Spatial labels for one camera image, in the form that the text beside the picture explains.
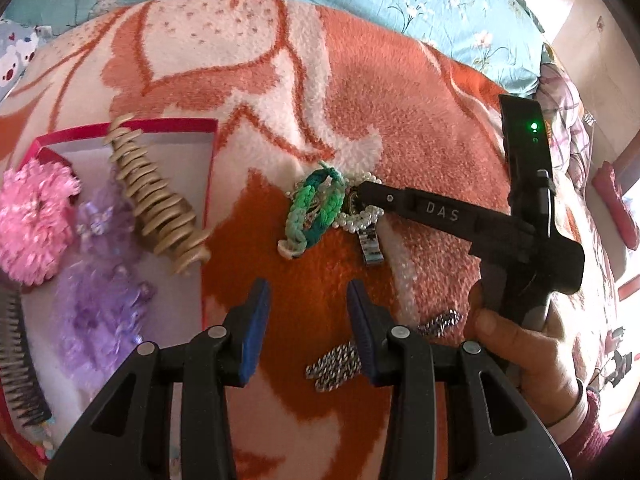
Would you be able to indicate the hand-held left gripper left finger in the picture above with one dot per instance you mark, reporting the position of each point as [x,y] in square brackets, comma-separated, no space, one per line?
[255,330]

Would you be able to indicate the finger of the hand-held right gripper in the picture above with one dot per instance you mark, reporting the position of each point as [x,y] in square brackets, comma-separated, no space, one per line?
[400,200]

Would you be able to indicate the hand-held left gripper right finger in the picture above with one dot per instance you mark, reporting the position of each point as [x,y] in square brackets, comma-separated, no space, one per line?
[362,330]

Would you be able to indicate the beige hair claw clip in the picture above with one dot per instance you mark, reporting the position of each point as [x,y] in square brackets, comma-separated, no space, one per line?
[160,210]

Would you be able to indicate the red box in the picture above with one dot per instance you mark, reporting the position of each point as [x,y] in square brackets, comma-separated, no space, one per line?
[170,160]

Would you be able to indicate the purple ruffled scrunchie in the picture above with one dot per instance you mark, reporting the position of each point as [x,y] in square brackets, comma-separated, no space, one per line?
[100,220]

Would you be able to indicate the black hair comb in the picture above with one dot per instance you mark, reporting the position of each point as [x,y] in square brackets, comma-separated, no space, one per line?
[20,370]

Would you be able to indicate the pink ruffled scrunchie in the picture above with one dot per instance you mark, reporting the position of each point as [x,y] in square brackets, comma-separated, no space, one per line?
[35,220]

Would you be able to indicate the person's right forearm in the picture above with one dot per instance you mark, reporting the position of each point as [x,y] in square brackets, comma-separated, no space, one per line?
[580,435]

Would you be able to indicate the person's right hand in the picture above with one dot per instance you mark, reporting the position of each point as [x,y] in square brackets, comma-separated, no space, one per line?
[525,360]

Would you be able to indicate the pink folded fabric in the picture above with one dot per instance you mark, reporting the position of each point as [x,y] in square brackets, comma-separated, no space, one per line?
[615,205]

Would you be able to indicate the orange white patterned blanket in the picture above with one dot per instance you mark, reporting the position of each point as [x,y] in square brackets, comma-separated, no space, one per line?
[350,85]

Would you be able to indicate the purple plaid pillow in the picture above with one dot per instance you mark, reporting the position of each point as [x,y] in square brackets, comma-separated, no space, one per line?
[565,105]

